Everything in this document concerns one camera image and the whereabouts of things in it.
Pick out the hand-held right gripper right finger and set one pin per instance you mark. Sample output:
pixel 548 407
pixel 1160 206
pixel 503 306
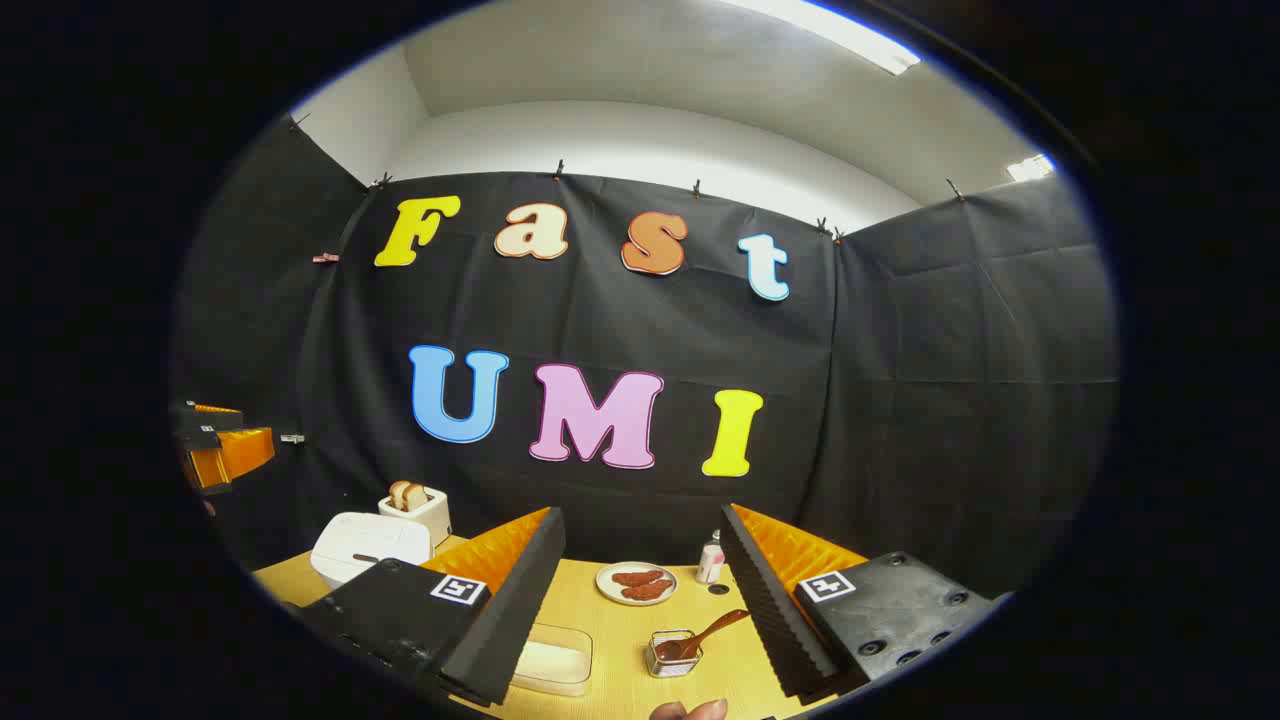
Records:
pixel 770 610

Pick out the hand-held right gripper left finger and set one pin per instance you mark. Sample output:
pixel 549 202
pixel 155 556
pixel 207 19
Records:
pixel 510 620

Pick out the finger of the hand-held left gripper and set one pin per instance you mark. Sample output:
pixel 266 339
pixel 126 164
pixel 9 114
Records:
pixel 240 455
pixel 210 422

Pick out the brown wooden spoon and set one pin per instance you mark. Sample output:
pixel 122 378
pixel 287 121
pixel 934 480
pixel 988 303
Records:
pixel 715 628

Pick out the clear box of rice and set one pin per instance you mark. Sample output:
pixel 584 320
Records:
pixel 550 665

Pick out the white rice cooker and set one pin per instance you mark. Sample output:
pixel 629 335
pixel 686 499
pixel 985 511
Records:
pixel 360 540

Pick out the small bottle with pink label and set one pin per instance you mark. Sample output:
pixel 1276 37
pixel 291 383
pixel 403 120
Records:
pixel 711 562

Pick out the white round plate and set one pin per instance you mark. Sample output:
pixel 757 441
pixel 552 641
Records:
pixel 607 590

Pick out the brown meat piece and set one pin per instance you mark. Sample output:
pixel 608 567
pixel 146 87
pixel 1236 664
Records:
pixel 648 591
pixel 638 577

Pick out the white toaster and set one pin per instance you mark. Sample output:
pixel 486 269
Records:
pixel 432 522

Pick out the toast bread slice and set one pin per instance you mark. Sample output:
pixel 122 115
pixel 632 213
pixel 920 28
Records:
pixel 415 496
pixel 397 495

